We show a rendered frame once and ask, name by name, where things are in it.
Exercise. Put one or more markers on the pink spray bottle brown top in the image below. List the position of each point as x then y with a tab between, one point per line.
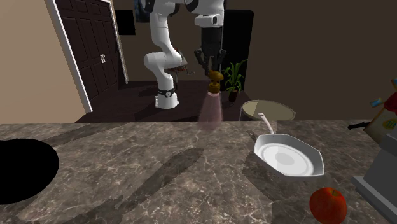
211	107

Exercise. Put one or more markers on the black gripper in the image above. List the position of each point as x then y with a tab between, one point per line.
211	38

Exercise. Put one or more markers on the blue wall picture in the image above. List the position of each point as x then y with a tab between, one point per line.
141	11

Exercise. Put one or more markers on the black wall picture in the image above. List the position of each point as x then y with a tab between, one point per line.
125	22

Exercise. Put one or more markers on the green potted plant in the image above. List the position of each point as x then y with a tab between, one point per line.
233	77

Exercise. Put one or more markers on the white frying pan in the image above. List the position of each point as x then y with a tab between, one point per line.
288	159

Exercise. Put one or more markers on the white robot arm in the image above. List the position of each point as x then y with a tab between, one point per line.
161	34

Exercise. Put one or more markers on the dark panelled double door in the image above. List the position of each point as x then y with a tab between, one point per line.
90	52

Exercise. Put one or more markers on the red apple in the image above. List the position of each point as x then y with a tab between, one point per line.
328	206

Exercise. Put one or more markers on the colourful printed box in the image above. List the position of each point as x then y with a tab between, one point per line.
386	122

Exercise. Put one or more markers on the grey appliance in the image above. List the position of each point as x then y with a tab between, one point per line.
383	173

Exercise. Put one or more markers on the black round object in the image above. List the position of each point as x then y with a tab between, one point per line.
24	170

